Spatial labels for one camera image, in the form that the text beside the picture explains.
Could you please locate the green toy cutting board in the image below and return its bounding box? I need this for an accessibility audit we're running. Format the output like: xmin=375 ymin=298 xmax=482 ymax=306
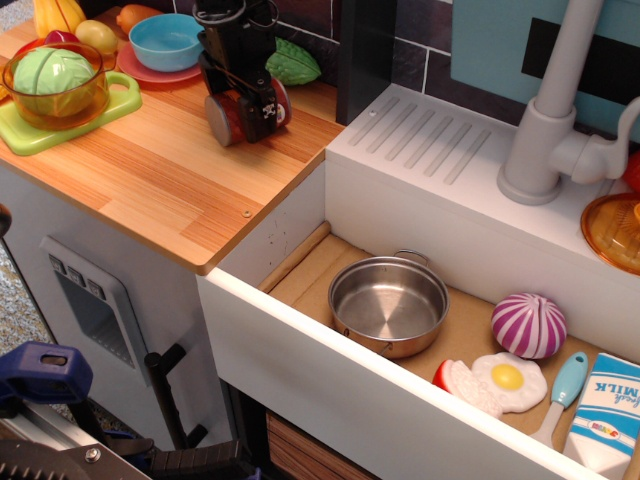
xmin=1 ymin=72 xmax=142 ymax=156

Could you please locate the green toy cabbage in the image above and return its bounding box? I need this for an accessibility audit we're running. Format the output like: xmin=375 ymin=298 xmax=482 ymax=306
xmin=13 ymin=47 xmax=95 ymax=117

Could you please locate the blue toy bowl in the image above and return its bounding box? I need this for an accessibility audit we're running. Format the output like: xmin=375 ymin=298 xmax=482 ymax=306
xmin=129 ymin=13 xmax=203 ymax=73

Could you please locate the orange transparent toy pot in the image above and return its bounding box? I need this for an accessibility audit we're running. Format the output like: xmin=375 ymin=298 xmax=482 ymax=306
xmin=2 ymin=42 xmax=112 ymax=131

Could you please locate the toy milk carton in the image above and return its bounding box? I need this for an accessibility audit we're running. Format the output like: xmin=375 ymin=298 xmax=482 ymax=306
xmin=563 ymin=353 xmax=639 ymax=479

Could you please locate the black oven door handle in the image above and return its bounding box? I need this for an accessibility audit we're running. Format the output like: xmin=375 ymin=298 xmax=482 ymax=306
xmin=144 ymin=343 xmax=208 ymax=450

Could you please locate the red toy vegetable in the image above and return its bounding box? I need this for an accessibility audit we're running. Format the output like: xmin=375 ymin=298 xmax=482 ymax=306
xmin=15 ymin=30 xmax=80 ymax=57

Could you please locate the yellow toy potato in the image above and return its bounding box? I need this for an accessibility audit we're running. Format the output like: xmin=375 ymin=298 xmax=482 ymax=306
xmin=74 ymin=20 xmax=118 ymax=55

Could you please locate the stainless steel pot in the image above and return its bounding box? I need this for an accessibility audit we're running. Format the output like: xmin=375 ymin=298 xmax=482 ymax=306
xmin=328 ymin=249 xmax=450 ymax=359

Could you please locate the green toy bitter gourd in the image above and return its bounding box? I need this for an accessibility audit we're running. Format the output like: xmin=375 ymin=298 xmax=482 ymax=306
xmin=266 ymin=37 xmax=322 ymax=86

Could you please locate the orange transparent pot lid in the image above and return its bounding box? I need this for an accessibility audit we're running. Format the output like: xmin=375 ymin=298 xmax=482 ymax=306
xmin=580 ymin=193 xmax=639 ymax=276

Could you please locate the grey toy oven panel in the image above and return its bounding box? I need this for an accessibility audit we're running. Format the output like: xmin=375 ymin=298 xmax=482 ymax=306
xmin=40 ymin=236 xmax=150 ymax=385

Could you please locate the pink toy plate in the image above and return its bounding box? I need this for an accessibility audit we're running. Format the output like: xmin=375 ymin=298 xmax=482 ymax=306
xmin=116 ymin=43 xmax=201 ymax=84

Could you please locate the toy fried egg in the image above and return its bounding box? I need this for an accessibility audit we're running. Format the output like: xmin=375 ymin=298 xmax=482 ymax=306
xmin=471 ymin=352 xmax=548 ymax=413

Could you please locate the red white toy tomato slice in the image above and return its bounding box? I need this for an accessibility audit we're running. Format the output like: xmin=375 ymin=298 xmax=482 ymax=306
xmin=432 ymin=359 xmax=503 ymax=418

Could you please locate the orange toy fruit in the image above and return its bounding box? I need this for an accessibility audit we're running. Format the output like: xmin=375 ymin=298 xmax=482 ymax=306
xmin=116 ymin=4 xmax=162 ymax=34

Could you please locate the white toy sink basin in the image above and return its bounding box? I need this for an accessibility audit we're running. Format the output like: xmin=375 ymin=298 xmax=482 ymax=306
xmin=198 ymin=86 xmax=639 ymax=479

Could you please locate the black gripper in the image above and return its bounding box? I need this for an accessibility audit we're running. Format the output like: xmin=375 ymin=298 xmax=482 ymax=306
xmin=192 ymin=0 xmax=279 ymax=143

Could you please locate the black metal camera mount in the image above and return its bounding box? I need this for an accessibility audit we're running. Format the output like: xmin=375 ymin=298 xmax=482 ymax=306
xmin=1 ymin=402 xmax=265 ymax=479

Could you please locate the orange toy bean can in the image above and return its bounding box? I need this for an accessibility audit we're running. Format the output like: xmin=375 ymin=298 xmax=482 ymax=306
xmin=205 ymin=78 xmax=292 ymax=147

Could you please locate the blue clamp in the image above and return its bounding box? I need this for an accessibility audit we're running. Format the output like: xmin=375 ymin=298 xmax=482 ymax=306
xmin=1 ymin=341 xmax=93 ymax=422

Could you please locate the purple striped toy onion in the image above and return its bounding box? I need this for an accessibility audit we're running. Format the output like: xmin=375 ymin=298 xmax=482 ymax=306
xmin=491 ymin=293 xmax=568 ymax=360

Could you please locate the blue white toy spatula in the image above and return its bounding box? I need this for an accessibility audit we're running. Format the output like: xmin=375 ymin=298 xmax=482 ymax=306
xmin=531 ymin=352 xmax=588 ymax=448

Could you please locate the grey toy faucet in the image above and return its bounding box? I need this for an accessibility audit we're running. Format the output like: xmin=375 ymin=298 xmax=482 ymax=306
xmin=497 ymin=1 xmax=639 ymax=205

